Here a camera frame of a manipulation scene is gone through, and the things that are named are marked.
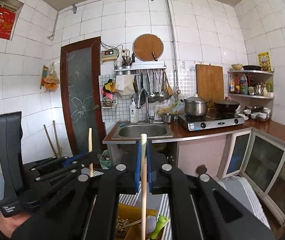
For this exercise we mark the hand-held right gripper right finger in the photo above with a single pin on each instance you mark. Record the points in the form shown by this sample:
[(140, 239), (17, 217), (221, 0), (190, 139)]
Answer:
[(151, 172)]

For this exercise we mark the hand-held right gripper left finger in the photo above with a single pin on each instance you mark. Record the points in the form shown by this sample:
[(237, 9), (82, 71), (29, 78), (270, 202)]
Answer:
[(138, 170)]

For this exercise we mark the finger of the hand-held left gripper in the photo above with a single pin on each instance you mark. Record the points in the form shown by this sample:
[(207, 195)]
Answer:
[(57, 180), (72, 160)]

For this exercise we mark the wooden chopstick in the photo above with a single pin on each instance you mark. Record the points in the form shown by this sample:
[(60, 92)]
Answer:
[(130, 225), (144, 205), (90, 142)]

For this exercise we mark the yellow perforated utensil holder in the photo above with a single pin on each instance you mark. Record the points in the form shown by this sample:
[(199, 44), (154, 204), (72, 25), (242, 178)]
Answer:
[(126, 212)]

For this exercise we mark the person's left hand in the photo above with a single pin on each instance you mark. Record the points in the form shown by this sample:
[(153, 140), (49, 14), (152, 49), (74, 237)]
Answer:
[(10, 226)]

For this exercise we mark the wooden pole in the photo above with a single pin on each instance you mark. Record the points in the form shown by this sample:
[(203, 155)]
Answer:
[(50, 138), (57, 137)]

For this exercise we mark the green trash bag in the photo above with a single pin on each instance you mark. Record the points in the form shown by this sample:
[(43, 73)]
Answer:
[(105, 161)]

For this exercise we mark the steel sink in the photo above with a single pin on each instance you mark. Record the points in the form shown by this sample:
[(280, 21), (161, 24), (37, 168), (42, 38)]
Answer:
[(145, 131)]

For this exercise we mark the small steel pot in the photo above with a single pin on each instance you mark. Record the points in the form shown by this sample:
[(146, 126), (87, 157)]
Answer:
[(168, 118)]

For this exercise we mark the white soap bottle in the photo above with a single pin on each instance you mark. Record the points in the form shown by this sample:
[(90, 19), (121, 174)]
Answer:
[(133, 112)]

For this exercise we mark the steel faucet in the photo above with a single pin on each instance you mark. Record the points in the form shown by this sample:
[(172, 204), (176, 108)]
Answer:
[(147, 105)]

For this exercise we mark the wooden door with frosted glass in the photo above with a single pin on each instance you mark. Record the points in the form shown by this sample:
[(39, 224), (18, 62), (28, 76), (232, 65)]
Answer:
[(82, 92)]

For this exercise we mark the hanging plastic bag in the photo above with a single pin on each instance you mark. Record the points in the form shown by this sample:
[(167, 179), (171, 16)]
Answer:
[(51, 78)]

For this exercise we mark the gas stove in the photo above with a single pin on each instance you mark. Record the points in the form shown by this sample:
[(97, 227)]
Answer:
[(212, 123)]

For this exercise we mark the steel pot with lid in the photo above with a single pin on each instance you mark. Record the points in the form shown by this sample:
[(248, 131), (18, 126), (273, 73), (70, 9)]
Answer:
[(195, 106)]

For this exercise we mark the colourful hanging cloths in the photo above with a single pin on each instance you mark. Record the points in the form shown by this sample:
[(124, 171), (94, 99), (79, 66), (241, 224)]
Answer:
[(109, 88)]

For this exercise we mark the hanging metal ladles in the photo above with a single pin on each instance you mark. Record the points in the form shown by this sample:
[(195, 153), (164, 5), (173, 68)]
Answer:
[(157, 87)]

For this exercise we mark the white hanging cloth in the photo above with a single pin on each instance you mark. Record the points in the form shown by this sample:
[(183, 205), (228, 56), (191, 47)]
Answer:
[(124, 85)]

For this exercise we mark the grey striped tablecloth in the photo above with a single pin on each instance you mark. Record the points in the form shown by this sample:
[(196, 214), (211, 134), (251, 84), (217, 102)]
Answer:
[(237, 192)]

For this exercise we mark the black wok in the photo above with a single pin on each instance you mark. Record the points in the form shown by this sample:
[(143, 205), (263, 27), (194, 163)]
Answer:
[(227, 105)]

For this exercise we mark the steel chopstick cups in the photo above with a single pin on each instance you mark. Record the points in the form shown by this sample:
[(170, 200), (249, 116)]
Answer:
[(125, 63)]

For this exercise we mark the rectangular wooden cutting board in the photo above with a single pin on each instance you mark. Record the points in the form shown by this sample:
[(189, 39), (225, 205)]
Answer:
[(210, 82)]

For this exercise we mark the kitchen counter with cabinets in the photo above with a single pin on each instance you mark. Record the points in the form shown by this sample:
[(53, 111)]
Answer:
[(270, 155)]

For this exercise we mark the stacked white bowls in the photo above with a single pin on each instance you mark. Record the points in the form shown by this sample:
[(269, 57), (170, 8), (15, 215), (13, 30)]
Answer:
[(257, 113)]

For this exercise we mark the red sauce bottle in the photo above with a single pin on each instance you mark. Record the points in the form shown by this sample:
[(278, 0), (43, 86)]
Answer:
[(237, 85)]

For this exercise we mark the round wooden lid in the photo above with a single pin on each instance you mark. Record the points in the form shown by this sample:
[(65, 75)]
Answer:
[(148, 47)]

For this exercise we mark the cooking oil bottle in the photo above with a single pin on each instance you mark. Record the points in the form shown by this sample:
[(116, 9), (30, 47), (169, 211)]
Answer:
[(244, 86)]

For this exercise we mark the white corner shelf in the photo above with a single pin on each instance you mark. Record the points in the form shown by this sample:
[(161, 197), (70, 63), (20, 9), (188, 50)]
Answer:
[(252, 95)]

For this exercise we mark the beige bowl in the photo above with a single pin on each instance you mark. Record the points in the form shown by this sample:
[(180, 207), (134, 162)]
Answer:
[(236, 67)]

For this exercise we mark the black pan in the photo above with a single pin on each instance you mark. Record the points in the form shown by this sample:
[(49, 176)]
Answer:
[(252, 67)]

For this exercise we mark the metal wall rack shelf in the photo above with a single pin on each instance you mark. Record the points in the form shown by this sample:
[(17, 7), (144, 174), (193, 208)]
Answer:
[(141, 70)]

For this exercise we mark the wall controller box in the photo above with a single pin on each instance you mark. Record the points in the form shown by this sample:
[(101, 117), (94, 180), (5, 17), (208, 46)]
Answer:
[(109, 55)]

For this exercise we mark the white wall socket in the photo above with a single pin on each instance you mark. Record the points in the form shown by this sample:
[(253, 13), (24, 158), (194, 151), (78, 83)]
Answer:
[(125, 53)]

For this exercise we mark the metal wall pipe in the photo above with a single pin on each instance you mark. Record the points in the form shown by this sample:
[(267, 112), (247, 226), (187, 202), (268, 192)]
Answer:
[(171, 42)]

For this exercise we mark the yellow wall poster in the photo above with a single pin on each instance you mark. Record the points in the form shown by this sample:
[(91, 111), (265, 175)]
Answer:
[(264, 61)]

